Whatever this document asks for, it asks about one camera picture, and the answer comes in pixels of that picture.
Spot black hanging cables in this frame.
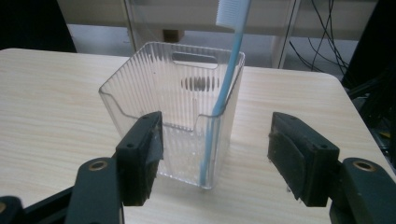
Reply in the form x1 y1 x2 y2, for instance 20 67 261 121
288 0 351 75

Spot clear ribbed plastic container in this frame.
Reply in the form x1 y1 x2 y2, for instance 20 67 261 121
98 41 246 190

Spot black equipment stand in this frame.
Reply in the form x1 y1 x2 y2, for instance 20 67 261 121
340 0 396 169

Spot white background table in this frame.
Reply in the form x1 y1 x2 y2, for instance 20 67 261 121
56 0 379 70

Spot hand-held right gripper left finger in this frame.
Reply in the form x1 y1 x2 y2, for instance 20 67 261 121
115 110 164 207

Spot brown cardboard box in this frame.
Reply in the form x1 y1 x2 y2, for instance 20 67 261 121
163 29 185 44

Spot light blue toothbrush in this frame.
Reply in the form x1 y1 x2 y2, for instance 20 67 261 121
199 0 252 188

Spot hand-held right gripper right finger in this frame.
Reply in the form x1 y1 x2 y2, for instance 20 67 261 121
267 111 341 207

